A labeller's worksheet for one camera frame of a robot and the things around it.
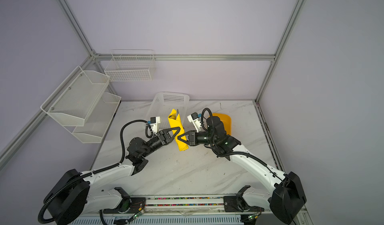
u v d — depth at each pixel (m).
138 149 0.57
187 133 0.64
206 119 0.59
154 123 0.67
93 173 0.47
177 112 0.70
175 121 0.69
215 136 0.57
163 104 1.18
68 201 0.41
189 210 0.73
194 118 0.65
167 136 0.65
